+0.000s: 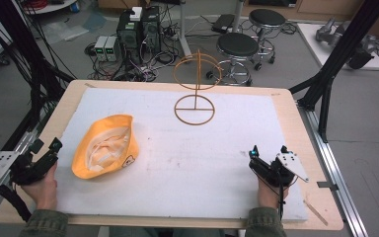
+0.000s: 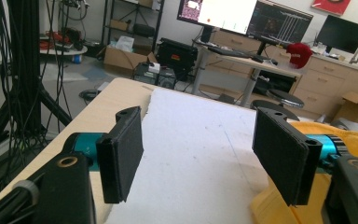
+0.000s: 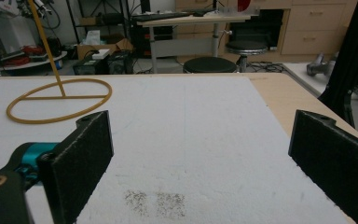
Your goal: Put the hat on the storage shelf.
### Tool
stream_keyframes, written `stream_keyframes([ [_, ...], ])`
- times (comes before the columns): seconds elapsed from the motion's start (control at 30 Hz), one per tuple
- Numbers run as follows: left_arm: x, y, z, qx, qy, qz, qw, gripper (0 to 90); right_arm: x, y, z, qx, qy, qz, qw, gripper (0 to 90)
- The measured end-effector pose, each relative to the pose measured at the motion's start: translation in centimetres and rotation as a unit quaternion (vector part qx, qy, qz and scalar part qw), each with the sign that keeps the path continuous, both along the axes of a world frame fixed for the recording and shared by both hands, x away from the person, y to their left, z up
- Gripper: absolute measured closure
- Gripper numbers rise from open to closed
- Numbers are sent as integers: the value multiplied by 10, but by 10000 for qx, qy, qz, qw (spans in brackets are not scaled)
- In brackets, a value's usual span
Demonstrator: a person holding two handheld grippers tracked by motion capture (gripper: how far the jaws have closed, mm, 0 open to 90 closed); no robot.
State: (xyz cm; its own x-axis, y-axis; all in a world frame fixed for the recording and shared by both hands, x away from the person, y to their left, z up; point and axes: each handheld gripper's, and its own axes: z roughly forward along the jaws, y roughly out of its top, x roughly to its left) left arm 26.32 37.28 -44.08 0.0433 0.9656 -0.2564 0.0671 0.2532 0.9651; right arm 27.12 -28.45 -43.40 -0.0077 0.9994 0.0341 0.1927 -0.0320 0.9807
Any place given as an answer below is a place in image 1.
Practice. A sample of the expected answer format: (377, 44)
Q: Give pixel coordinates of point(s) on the person's right hand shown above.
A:
(268, 197)

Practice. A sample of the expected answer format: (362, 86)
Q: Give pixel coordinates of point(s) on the grey tape strip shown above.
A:
(327, 185)

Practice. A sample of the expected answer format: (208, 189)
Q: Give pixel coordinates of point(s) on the yellow bucket hat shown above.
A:
(89, 164)

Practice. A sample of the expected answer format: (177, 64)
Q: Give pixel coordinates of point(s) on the white platform board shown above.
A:
(319, 46)

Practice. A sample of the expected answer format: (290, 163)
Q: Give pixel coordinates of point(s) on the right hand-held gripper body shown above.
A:
(273, 171)

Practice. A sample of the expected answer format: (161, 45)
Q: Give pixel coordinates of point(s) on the grey power supply unit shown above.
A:
(100, 48)
(112, 49)

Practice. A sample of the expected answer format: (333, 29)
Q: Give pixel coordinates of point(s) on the aluminium rail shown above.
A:
(0, 187)
(337, 177)

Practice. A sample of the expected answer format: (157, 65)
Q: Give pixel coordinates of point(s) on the black computer tower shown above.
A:
(129, 34)
(151, 29)

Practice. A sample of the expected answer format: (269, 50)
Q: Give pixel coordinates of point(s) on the black round stool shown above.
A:
(237, 44)
(267, 17)

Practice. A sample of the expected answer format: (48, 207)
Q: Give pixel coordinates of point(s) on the black metal frame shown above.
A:
(339, 56)
(29, 56)

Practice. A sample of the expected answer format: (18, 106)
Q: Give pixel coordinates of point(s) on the grey metal table leg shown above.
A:
(184, 31)

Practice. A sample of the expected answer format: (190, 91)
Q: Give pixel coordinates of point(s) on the thin wooden stick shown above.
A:
(316, 212)

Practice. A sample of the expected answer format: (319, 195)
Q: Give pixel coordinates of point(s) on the white foam mat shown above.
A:
(184, 164)

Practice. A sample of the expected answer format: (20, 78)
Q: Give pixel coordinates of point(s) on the person's left hand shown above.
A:
(42, 192)

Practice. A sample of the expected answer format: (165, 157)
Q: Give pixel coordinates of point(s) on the white box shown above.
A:
(136, 14)

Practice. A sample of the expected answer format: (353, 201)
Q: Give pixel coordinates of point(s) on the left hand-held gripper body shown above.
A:
(24, 169)

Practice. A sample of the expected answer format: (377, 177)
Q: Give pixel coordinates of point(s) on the grey robot part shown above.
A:
(329, 33)

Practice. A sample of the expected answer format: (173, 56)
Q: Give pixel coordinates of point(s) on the black flat device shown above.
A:
(223, 23)

